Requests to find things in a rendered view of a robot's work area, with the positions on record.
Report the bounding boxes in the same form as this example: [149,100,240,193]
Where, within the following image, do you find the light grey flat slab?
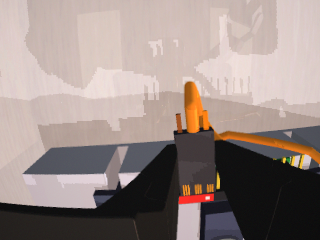
[21,125,320,240]

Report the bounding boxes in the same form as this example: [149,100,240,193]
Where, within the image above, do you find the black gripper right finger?
[215,140,320,240]

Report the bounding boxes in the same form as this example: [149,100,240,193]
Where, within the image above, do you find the black pin header strip with yellow pins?
[179,156,291,204]

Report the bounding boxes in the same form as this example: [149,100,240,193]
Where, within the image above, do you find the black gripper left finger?
[0,144,180,240]

